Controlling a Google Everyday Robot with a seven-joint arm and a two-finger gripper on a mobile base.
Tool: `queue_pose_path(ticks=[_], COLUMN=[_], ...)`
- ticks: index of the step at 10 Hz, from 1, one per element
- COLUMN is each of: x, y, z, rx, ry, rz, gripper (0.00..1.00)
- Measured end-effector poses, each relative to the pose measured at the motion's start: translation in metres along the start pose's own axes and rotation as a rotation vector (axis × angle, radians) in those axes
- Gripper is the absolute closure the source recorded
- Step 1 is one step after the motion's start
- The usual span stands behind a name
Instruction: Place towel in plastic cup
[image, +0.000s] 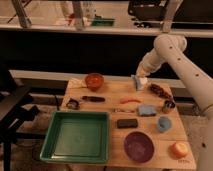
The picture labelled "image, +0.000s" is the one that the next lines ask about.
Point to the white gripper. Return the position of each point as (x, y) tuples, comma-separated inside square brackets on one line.
[(142, 75)]

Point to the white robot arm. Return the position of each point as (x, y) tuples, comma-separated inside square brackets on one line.
[(169, 48)]

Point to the blue plastic cup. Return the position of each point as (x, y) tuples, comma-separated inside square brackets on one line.
[(164, 124)]

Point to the orange carrot toy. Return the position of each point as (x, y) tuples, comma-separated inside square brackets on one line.
[(125, 100)]

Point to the small silver utensil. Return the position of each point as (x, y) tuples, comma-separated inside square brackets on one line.
[(123, 110)]

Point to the black rectangular block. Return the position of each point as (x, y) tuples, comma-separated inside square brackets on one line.
[(127, 123)]

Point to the orange bowl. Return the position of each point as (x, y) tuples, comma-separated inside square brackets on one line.
[(94, 81)]

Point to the purple plate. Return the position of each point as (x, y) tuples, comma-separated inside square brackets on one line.
[(138, 147)]

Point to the small black metal object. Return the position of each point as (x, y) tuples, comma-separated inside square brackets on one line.
[(73, 104)]

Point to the green box in background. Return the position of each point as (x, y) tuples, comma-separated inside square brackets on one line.
[(103, 22)]

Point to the orange apple toy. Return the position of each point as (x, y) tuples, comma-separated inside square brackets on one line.
[(179, 149)]

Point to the green plastic tray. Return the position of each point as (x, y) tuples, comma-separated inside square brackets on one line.
[(77, 137)]

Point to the black stand left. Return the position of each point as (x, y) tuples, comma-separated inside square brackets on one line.
[(12, 113)]

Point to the dark handled knife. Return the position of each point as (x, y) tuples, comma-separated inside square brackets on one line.
[(93, 99)]

